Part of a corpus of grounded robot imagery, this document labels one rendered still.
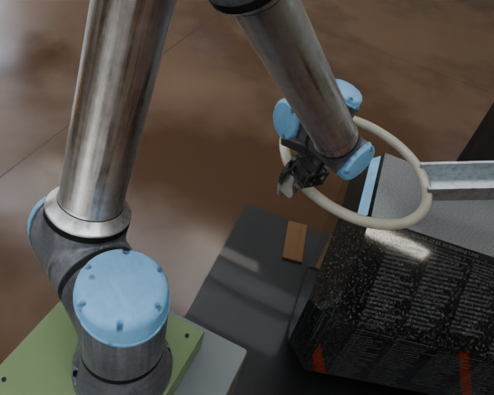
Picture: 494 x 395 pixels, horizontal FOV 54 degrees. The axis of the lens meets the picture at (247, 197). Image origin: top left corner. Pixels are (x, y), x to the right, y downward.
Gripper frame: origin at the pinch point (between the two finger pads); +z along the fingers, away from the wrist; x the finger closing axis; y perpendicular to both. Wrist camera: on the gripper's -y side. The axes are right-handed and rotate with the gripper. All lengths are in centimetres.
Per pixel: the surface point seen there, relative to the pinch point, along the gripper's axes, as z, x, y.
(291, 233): 87, 61, -36
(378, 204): 5.3, 32.5, 8.8
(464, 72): 74, 304, -140
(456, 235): 2, 49, 28
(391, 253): 10.9, 29.9, 23.4
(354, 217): -7.4, 7.3, 18.4
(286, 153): -7.7, 0.7, -6.9
